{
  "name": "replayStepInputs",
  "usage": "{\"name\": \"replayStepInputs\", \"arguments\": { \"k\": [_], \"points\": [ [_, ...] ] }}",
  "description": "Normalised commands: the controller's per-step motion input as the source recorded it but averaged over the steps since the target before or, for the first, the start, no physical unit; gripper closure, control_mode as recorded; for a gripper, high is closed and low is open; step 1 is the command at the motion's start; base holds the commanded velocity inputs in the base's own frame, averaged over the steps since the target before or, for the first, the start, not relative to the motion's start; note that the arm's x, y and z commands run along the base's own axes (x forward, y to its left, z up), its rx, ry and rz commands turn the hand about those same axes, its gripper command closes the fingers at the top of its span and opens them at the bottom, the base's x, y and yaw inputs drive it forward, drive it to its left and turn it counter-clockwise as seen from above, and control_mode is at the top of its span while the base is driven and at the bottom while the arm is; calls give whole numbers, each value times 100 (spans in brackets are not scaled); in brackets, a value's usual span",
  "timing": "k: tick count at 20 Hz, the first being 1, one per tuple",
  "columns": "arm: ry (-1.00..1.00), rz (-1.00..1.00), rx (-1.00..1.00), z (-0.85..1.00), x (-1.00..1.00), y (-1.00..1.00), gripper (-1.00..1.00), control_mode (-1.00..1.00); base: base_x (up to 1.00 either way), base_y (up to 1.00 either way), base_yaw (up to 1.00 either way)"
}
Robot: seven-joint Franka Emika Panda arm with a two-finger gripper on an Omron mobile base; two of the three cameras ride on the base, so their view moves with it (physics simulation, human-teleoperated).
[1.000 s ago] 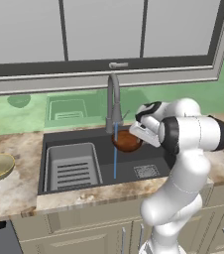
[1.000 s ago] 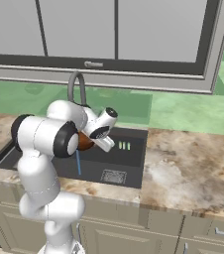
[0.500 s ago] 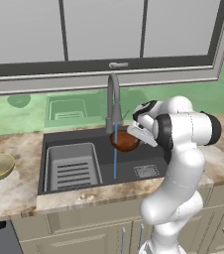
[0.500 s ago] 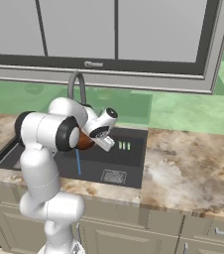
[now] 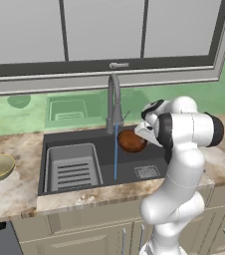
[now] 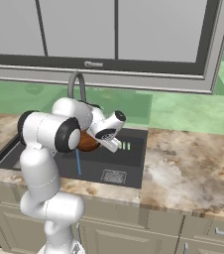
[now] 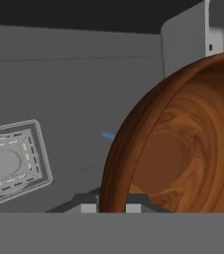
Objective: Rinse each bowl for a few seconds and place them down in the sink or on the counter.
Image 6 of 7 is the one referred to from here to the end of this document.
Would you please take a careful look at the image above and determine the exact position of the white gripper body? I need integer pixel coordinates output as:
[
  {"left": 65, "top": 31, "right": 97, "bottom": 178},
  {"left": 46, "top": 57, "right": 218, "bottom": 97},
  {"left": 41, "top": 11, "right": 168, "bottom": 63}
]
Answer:
[{"left": 100, "top": 134, "right": 123, "bottom": 154}]

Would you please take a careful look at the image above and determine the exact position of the dark grey sink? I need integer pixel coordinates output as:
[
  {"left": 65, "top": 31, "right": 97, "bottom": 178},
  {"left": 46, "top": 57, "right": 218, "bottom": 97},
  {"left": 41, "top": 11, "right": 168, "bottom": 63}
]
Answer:
[{"left": 0, "top": 126, "right": 150, "bottom": 190}]

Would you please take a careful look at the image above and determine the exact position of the brown bowl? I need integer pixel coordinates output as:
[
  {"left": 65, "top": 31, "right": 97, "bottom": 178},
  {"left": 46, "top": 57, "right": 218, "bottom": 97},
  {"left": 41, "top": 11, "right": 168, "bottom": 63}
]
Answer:
[{"left": 76, "top": 129, "right": 102, "bottom": 154}]

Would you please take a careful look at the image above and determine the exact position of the grey sink drain grate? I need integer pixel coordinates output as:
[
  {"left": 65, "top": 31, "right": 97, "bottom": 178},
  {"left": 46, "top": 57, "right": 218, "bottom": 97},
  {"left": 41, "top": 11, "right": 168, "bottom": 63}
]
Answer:
[{"left": 100, "top": 169, "right": 128, "bottom": 185}]

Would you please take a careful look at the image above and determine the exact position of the blue water stream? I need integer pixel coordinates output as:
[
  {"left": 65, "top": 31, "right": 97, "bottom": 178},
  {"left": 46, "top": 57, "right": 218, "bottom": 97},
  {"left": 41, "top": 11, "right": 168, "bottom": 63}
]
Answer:
[{"left": 74, "top": 149, "right": 83, "bottom": 176}]

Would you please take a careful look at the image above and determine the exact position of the grey curved tap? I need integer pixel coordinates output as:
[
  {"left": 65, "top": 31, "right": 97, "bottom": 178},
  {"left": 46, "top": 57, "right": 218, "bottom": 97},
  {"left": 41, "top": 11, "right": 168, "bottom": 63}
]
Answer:
[{"left": 66, "top": 70, "right": 88, "bottom": 102}]

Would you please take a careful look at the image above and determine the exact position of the beige cupboard door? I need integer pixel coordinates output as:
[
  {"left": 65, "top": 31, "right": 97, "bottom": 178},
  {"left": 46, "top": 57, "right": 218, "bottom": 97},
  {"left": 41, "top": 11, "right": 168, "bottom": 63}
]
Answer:
[
  {"left": 0, "top": 197, "right": 50, "bottom": 254},
  {"left": 78, "top": 216, "right": 181, "bottom": 254}
]

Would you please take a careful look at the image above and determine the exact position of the grey framed window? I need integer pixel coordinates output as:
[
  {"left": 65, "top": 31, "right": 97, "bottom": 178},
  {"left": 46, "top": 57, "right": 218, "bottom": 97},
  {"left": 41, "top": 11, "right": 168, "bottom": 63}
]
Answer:
[{"left": 0, "top": 0, "right": 224, "bottom": 95}]

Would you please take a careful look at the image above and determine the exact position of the beige drawer front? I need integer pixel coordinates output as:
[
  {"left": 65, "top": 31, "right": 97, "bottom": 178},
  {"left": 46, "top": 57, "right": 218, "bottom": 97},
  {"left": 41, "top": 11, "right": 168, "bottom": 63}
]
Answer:
[{"left": 182, "top": 213, "right": 224, "bottom": 246}]

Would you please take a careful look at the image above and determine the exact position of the grey window handle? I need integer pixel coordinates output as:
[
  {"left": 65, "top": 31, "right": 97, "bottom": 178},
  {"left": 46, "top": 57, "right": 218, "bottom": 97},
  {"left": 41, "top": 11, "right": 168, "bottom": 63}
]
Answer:
[{"left": 83, "top": 61, "right": 105, "bottom": 68}]

